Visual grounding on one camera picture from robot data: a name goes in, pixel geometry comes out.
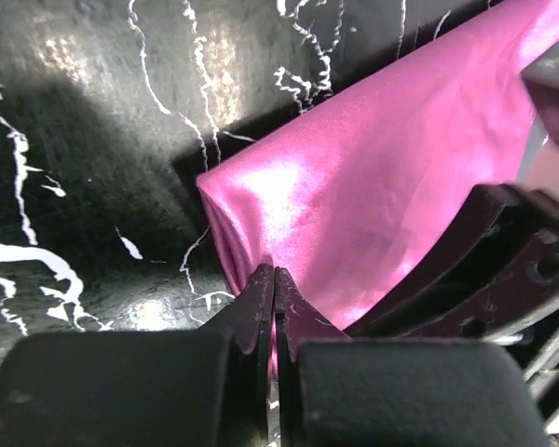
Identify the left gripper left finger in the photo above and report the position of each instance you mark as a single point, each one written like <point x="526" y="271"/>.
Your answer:
<point x="202" y="387"/>

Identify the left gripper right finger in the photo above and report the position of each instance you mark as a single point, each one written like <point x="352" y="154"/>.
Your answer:
<point x="337" y="391"/>

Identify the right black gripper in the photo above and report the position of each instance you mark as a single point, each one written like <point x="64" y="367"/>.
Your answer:
<point x="540" y="161"/>

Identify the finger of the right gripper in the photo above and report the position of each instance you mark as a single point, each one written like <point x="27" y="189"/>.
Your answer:
<point x="478" y="213"/>
<point x="522" y="294"/>

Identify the purple satin napkin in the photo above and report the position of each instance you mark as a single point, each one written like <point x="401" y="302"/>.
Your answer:
<point x="351" y="195"/>

